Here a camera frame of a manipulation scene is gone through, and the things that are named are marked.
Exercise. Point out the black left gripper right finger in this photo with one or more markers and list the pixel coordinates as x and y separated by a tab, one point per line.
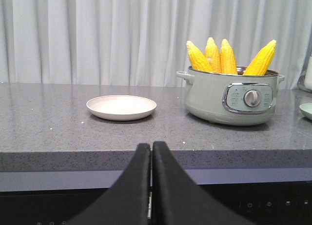
178	200

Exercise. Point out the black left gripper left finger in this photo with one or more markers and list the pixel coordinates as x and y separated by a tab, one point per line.
126	202

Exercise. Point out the corn cob pale centre left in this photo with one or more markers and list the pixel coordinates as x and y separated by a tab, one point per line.
212	55

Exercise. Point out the green white energy label sticker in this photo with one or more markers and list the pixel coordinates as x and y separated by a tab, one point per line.
149	210

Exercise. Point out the white plate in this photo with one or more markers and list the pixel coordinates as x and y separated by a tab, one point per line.
121	107

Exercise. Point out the pale green electric cooking pot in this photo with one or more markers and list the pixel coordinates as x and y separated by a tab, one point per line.
231	99

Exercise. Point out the black built-in sterilizer cabinet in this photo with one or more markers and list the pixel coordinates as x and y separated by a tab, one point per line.
277	203

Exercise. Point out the light green plate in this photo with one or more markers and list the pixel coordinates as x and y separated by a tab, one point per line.
306	110

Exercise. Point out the white grey curtain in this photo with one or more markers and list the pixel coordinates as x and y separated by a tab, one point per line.
143	42

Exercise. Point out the white appliance at right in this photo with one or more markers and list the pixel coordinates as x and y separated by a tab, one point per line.
305	79

